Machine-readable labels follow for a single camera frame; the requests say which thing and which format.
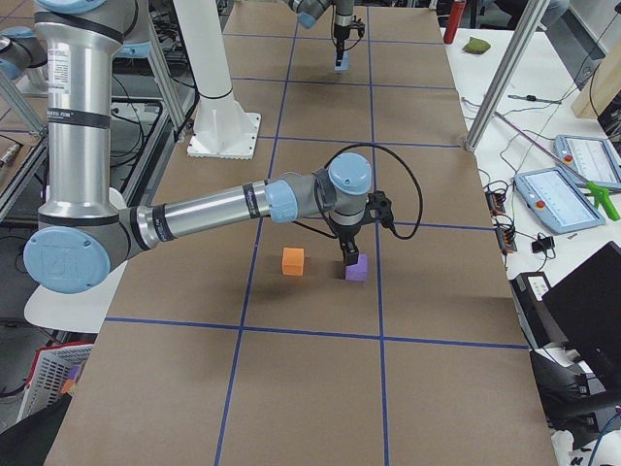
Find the orange circuit board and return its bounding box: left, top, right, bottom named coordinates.
left=484, top=188, right=517, bottom=255

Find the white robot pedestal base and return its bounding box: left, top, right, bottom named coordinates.
left=174, top=0, right=261, bottom=159

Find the black camera cable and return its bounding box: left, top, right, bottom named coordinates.
left=290, top=143, right=423, bottom=241

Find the red water bottle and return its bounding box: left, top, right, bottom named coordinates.
left=442, top=0, right=467, bottom=45

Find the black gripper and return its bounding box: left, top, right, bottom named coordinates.
left=331, top=223, right=362, bottom=266
left=333, top=22, right=350, bottom=65

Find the orange foam block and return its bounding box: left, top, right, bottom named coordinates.
left=281, top=247, right=305, bottom=277

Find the green bean bag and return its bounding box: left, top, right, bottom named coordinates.
left=462, top=37, right=491, bottom=55

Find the light blue foam block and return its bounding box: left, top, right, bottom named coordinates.
left=334, top=51, right=349, bottom=73

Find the far teach pendant tablet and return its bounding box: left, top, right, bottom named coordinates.
left=554, top=135, right=620, bottom=189

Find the purple foam block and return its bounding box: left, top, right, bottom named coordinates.
left=344, top=253, right=369, bottom=282

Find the white perforated basket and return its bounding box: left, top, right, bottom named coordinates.
left=16, top=342, right=94, bottom=422

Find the near teach pendant tablet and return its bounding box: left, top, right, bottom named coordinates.
left=514, top=167, right=605, bottom=234

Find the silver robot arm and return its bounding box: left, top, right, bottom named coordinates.
left=284, top=0, right=365, bottom=71
left=22, top=1, right=372, bottom=294

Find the teach pendant tablet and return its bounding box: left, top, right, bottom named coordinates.
left=554, top=135, right=620, bottom=189
left=514, top=167, right=605, bottom=234

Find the aluminium frame post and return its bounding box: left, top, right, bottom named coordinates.
left=464, top=0, right=550, bottom=152

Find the green strap smartwatch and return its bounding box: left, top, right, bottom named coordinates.
left=507, top=94, right=563, bottom=105

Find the green handled reach grabber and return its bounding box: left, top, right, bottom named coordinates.
left=492, top=112, right=621, bottom=219

